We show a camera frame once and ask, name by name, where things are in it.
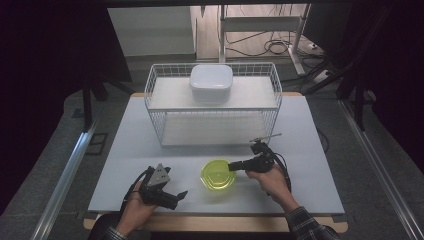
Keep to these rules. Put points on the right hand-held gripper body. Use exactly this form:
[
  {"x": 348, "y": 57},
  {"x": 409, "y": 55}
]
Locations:
[{"x": 263, "y": 163}]

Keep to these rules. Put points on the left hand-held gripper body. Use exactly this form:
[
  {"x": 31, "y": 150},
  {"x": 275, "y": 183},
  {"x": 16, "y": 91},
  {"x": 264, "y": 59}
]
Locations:
[{"x": 156, "y": 190}]

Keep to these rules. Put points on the green translucent bowl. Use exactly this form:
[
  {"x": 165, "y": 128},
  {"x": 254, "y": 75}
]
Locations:
[{"x": 216, "y": 176}]

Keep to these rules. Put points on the white square bowl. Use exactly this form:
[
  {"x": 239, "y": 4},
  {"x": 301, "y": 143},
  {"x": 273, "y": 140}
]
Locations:
[{"x": 211, "y": 81}]

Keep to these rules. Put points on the person's right hand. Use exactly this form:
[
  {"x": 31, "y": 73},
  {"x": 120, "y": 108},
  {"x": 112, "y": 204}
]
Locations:
[{"x": 275, "y": 186}]

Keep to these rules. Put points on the person's left hand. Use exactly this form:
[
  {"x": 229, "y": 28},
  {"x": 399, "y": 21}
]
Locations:
[{"x": 135, "y": 213}]

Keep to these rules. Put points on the black floor hatch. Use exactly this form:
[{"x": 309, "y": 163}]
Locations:
[{"x": 96, "y": 143}]

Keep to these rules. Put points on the black metal stand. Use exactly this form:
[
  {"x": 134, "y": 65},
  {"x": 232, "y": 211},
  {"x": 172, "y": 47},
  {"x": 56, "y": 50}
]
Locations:
[
  {"x": 359, "y": 103},
  {"x": 87, "y": 103}
]

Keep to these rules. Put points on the white power strip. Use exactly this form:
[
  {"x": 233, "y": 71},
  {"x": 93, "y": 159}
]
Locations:
[{"x": 322, "y": 76}]

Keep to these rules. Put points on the white cabinet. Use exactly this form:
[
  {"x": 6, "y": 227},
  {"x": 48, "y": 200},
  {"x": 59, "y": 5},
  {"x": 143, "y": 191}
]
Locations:
[{"x": 153, "y": 30}]

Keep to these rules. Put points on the aluminium rail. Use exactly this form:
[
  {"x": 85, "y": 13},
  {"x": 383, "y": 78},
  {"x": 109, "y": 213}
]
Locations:
[
  {"x": 380, "y": 166},
  {"x": 63, "y": 181}
]

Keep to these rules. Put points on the white metal desk frame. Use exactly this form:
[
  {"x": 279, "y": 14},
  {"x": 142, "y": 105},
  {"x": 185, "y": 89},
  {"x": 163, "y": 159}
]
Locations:
[{"x": 260, "y": 23}]

